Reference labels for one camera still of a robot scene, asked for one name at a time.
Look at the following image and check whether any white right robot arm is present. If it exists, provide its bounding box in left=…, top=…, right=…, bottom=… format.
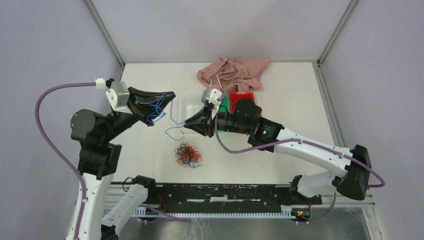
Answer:
left=184, top=98, right=372, bottom=204

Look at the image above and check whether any clear plastic bin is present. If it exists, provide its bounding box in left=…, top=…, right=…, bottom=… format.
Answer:
left=175, top=95, right=204, bottom=127

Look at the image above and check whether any green plastic bin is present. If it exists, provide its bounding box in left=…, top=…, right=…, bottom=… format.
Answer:
left=219, top=94, right=234, bottom=114

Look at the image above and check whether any pink cloth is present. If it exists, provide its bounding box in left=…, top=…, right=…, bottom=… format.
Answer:
left=196, top=56, right=272, bottom=93

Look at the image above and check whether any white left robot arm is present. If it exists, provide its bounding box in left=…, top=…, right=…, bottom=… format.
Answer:
left=67, top=83, right=176, bottom=240

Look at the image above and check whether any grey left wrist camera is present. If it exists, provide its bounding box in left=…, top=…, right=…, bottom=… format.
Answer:
left=105, top=81, right=132, bottom=114

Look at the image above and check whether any blue cable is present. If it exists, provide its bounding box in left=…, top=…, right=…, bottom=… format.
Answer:
left=146, top=92, right=186, bottom=141

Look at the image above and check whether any orange cable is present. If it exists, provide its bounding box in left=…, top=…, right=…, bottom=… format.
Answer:
left=175, top=144, right=203, bottom=169

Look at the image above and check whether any black cable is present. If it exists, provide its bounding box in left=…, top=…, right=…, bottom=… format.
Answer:
left=174, top=142, right=203, bottom=168

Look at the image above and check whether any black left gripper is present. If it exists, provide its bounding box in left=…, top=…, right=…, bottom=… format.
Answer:
left=103, top=83, right=177, bottom=141

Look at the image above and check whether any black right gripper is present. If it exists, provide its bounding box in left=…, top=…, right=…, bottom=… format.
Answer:
left=184, top=103, right=252, bottom=138

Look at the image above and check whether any red plastic bin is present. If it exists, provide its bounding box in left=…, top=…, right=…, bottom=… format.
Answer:
left=229, top=92, right=255, bottom=111

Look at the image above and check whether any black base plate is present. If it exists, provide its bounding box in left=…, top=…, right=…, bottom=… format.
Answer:
left=145, top=183, right=323, bottom=214

